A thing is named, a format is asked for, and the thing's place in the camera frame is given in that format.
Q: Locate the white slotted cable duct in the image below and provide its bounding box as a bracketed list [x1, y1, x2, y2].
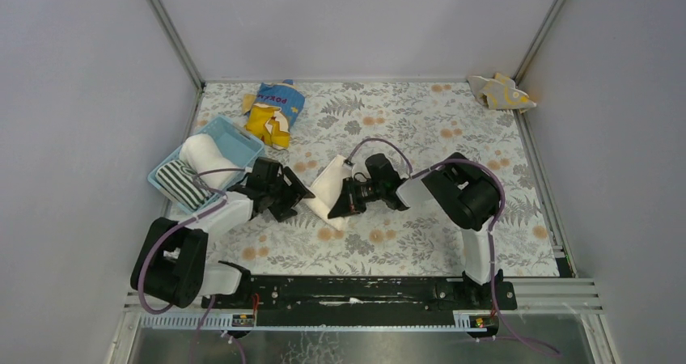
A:
[140, 311, 498, 336]

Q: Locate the grey yellow patterned towel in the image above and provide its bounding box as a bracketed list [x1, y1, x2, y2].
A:
[467, 73, 537, 113]

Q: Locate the cream terry towel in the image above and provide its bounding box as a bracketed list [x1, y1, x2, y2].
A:
[304, 155, 352, 231]

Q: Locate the black white striped rolled towel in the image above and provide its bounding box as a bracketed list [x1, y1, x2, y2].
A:
[155, 159, 211, 211]

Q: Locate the blue yellow printed towel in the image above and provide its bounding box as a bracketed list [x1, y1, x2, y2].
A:
[242, 79, 305, 150]

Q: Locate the light blue plastic basket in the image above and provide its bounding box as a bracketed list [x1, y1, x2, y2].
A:
[148, 115, 265, 214]

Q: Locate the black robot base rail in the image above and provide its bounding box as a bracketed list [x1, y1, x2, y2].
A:
[212, 273, 518, 325]

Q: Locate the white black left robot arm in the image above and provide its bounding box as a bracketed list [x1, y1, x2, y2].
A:
[130, 157, 315, 315]

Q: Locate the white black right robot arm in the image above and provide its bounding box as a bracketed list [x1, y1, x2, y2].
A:
[326, 153, 505, 286]

